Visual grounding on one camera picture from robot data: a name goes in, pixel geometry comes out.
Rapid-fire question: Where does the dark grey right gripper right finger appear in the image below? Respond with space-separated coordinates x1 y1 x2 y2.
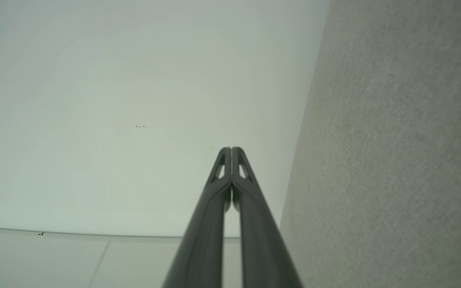
232 147 304 288

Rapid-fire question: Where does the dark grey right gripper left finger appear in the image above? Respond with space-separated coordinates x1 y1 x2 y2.
162 147 232 288

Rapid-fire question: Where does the grey fabric sofa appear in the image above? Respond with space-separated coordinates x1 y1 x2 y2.
280 0 461 288

